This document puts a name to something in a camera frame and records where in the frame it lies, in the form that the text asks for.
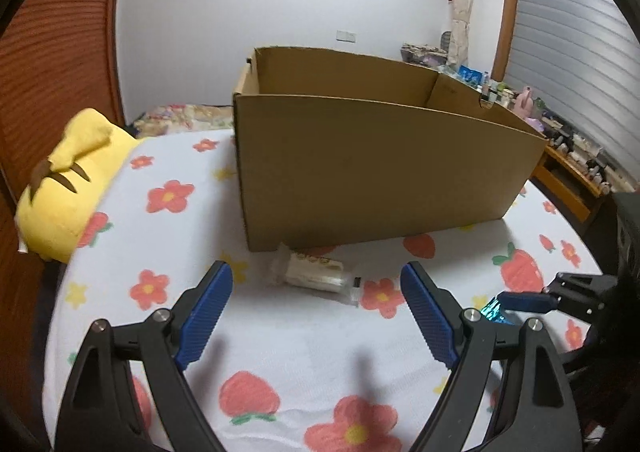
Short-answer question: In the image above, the wooden louvered wardrobe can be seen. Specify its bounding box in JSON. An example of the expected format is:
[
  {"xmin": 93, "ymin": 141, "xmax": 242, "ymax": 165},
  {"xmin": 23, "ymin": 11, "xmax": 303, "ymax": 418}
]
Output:
[{"xmin": 1, "ymin": 0, "xmax": 125, "ymax": 434}]

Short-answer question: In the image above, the floral patterned pillow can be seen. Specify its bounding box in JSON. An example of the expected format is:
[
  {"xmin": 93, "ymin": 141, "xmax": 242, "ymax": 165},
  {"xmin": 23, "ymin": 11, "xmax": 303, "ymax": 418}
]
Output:
[{"xmin": 127, "ymin": 104, "xmax": 233, "ymax": 138}]

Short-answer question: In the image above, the wooden side cabinet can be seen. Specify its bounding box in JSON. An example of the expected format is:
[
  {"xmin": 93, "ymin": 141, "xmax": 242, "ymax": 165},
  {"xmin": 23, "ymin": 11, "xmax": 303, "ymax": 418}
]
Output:
[{"xmin": 530, "ymin": 145, "xmax": 616, "ymax": 235}]

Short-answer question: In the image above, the white floral strawberry blanket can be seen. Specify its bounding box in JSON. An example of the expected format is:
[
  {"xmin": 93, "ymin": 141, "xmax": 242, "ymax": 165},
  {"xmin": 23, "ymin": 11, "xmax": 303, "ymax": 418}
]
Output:
[{"xmin": 42, "ymin": 131, "xmax": 599, "ymax": 451}]

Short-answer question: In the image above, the blue foil candy packet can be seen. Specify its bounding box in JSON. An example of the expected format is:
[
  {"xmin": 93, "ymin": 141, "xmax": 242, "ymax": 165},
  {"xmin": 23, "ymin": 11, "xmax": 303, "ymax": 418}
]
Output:
[{"xmin": 480, "ymin": 296, "xmax": 521, "ymax": 325}]

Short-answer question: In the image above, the brown cardboard box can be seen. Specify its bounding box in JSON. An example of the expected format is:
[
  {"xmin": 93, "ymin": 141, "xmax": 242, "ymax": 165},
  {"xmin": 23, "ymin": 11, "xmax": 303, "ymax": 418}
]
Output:
[{"xmin": 232, "ymin": 46, "xmax": 546, "ymax": 252}]

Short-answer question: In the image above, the grey window shutter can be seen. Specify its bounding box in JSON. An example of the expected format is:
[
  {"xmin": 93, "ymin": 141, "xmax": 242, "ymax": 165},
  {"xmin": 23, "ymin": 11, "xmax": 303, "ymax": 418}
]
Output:
[{"xmin": 492, "ymin": 0, "xmax": 639, "ymax": 177}]

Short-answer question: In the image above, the white wall switch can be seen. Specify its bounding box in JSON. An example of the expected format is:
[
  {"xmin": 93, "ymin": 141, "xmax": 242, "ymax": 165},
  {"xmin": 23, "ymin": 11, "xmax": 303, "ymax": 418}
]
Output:
[{"xmin": 335, "ymin": 30, "xmax": 356, "ymax": 44}]

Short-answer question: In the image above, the pink figurine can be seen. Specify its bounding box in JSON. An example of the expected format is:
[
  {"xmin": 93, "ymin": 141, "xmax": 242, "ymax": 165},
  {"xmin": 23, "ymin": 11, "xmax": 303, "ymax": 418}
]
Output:
[{"xmin": 513, "ymin": 86, "xmax": 534, "ymax": 120}]

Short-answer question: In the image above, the yellow plush toy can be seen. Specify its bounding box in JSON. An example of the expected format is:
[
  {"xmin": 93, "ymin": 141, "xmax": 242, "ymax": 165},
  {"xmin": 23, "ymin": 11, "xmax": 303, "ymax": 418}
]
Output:
[{"xmin": 15, "ymin": 108, "xmax": 141, "ymax": 263}]

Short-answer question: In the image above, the white cake snack packet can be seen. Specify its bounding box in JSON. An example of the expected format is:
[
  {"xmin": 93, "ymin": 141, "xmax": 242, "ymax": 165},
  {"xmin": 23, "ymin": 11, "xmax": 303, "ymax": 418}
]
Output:
[{"xmin": 267, "ymin": 244, "xmax": 361, "ymax": 306}]

